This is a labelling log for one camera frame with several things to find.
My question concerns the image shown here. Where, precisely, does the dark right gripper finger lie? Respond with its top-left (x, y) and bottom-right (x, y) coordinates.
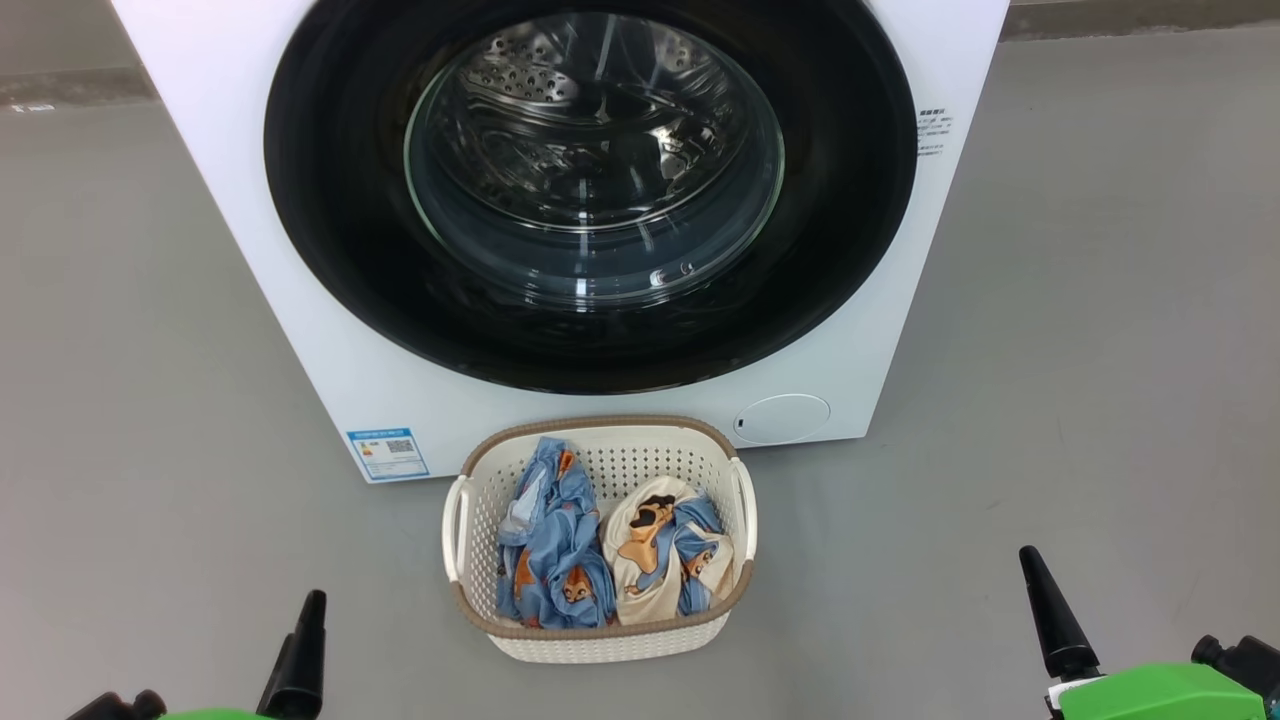
top-left (1018, 545), bottom-right (1102, 683)

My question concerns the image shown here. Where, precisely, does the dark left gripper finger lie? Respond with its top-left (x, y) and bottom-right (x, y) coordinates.
top-left (256, 589), bottom-right (329, 720)

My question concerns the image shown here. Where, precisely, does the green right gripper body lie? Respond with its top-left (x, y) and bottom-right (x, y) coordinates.
top-left (1043, 662), bottom-right (1269, 720)

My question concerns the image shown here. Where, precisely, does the blue printed garment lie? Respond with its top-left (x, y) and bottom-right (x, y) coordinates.
top-left (495, 437), bottom-right (618, 631)

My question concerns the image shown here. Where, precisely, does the cream cartoon print garment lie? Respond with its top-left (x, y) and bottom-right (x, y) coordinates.
top-left (602, 475), bottom-right (738, 627)

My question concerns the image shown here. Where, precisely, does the washing machine door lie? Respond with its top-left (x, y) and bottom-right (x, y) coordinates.
top-left (263, 0), bottom-right (919, 396)

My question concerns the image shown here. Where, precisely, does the white front-load washing machine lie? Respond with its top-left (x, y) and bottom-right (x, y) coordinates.
top-left (110, 0), bottom-right (1011, 486)

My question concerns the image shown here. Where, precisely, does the blue energy label sticker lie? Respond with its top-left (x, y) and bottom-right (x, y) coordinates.
top-left (346, 428), bottom-right (431, 483)

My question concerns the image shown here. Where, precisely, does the cream perforated laundry basket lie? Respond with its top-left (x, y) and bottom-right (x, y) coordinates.
top-left (442, 415), bottom-right (758, 664)

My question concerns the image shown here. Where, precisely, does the round white filter cover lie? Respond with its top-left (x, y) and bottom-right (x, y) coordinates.
top-left (733, 393), bottom-right (832, 446)

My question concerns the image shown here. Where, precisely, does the black text warning label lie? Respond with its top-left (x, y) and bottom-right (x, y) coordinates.
top-left (915, 103), bottom-right (953, 158)

